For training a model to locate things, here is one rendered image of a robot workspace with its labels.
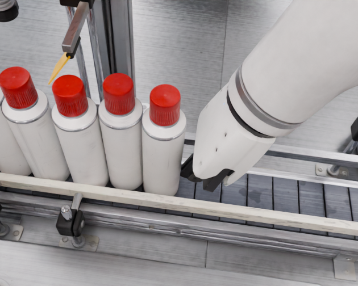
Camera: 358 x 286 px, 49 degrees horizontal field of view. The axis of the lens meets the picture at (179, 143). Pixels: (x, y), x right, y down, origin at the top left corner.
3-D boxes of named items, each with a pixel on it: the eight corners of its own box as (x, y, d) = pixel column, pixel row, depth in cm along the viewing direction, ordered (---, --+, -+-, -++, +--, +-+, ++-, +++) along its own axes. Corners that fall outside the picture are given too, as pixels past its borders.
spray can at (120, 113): (103, 185, 58) (83, 92, 41) (119, 157, 61) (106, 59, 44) (136, 197, 57) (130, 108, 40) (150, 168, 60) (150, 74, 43)
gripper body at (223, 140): (235, 50, 42) (191, 108, 51) (230, 127, 36) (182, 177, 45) (294, 76, 44) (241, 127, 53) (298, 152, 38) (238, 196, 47)
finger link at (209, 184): (237, 137, 42) (223, 123, 47) (209, 200, 44) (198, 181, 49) (247, 141, 42) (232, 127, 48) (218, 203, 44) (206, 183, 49)
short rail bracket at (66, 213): (66, 251, 57) (48, 217, 47) (71, 231, 59) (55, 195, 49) (88, 253, 57) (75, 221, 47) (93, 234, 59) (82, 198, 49)
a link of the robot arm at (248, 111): (241, 38, 40) (227, 58, 42) (238, 105, 35) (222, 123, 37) (310, 68, 42) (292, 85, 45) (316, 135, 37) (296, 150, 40)
